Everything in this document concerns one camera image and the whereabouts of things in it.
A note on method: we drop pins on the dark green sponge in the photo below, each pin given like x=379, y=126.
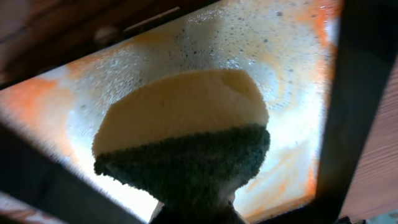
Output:
x=190, y=140

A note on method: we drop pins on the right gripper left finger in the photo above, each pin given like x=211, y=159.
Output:
x=162, y=215

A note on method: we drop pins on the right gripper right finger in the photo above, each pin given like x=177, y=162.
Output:
x=229, y=215

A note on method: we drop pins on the black tray with soapy water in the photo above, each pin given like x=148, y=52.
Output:
x=320, y=66

